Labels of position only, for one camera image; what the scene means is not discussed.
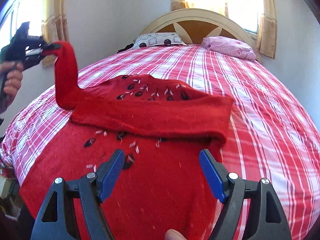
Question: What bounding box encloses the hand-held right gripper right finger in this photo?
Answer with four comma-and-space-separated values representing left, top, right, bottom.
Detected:
199, 149, 293, 240

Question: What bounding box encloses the pink pillow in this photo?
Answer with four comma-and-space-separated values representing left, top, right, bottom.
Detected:
202, 36, 257, 61

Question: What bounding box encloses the dark cloth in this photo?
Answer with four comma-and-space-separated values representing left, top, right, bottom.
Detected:
117, 43, 134, 54

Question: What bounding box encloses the person's left hand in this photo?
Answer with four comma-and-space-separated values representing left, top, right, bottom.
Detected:
0, 62, 24, 107

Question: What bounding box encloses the cluttered bedside table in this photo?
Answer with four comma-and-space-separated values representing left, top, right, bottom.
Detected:
0, 164, 21, 207

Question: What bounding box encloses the cream wooden headboard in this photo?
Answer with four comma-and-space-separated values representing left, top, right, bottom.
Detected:
137, 9, 263, 63

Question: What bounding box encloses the person's right hand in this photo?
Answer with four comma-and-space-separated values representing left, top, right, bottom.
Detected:
165, 228, 185, 240

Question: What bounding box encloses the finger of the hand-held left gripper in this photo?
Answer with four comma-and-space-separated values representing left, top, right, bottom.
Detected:
42, 42, 62, 55

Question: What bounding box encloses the red plaid bed blanket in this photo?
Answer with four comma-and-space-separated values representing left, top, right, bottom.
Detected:
1, 44, 320, 240

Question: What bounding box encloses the white patterned pillow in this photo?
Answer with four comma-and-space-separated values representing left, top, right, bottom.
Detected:
132, 32, 187, 49

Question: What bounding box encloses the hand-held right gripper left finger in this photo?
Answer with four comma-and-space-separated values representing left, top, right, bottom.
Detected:
30, 149, 125, 240

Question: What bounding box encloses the red knitted sweater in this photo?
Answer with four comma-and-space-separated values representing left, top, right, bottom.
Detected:
19, 41, 235, 240

